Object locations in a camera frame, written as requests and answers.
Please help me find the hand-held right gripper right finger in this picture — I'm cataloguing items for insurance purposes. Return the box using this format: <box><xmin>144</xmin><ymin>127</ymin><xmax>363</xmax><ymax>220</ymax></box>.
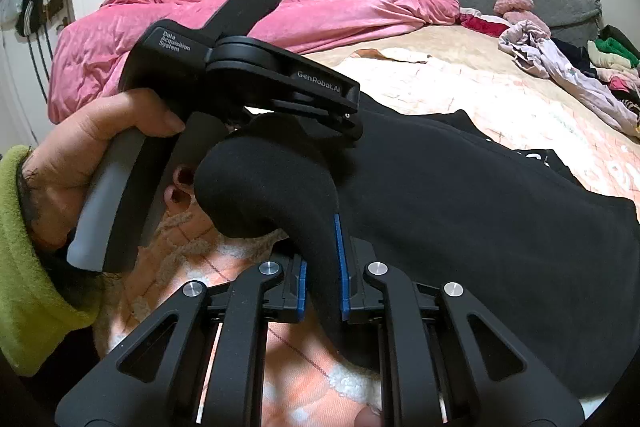
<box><xmin>332</xmin><ymin>212</ymin><xmax>587</xmax><ymax>427</ymax></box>

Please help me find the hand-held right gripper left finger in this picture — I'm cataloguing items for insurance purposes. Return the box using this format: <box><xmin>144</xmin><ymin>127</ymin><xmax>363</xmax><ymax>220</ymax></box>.
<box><xmin>54</xmin><ymin>256</ymin><xmax>308</xmax><ymax>427</ymax></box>

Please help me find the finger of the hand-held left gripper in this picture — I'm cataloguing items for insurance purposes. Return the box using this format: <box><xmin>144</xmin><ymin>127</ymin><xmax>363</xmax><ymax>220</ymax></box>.
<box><xmin>239</xmin><ymin>105</ymin><xmax>364</xmax><ymax>139</ymax></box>
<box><xmin>270</xmin><ymin>93</ymin><xmax>362</xmax><ymax>115</ymax></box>

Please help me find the black shirt with orange patches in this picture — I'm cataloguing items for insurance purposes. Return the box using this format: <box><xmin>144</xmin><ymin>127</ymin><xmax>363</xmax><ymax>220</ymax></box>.
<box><xmin>192</xmin><ymin>94</ymin><xmax>640</xmax><ymax>400</ymax></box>

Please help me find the person's left forearm green sleeve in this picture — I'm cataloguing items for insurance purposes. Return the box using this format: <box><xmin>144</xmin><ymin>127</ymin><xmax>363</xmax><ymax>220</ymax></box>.
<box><xmin>0</xmin><ymin>144</ymin><xmax>101</xmax><ymax>378</ymax></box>

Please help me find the pile of assorted clothes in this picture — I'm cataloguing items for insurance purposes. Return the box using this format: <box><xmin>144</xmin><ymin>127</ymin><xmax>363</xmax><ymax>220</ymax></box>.
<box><xmin>497</xmin><ymin>20</ymin><xmax>640</xmax><ymax>138</ymax></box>

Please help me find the person's left hand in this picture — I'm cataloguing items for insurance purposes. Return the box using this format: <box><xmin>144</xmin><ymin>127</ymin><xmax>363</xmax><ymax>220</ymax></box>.
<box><xmin>19</xmin><ymin>88</ymin><xmax>198</xmax><ymax>254</ymax></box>

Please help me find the person's right hand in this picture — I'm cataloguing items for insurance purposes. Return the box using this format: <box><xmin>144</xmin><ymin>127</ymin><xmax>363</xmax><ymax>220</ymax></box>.
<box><xmin>352</xmin><ymin>404</ymin><xmax>387</xmax><ymax>427</ymax></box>

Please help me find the pink quilt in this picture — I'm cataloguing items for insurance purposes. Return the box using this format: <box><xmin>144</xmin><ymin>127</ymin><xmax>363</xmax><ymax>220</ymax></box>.
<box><xmin>47</xmin><ymin>0</ymin><xmax>461</xmax><ymax>124</ymax></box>

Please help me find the pink and white printed blanket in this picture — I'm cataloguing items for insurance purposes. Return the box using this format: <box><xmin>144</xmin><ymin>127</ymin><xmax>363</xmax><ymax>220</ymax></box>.
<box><xmin>95</xmin><ymin>50</ymin><xmax>640</xmax><ymax>427</ymax></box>

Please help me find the beige bedsheet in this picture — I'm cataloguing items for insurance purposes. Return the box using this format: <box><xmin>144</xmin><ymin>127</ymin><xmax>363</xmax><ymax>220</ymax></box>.
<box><xmin>300</xmin><ymin>22</ymin><xmax>640</xmax><ymax>148</ymax></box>

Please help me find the red cloth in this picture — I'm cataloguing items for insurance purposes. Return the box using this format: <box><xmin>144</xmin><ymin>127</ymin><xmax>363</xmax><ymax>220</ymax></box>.
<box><xmin>460</xmin><ymin>12</ymin><xmax>512</xmax><ymax>39</ymax></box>

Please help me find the pink knit cloth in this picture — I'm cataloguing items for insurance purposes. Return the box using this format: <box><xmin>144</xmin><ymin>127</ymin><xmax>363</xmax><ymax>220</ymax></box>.
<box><xmin>502</xmin><ymin>10</ymin><xmax>539</xmax><ymax>26</ymax></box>

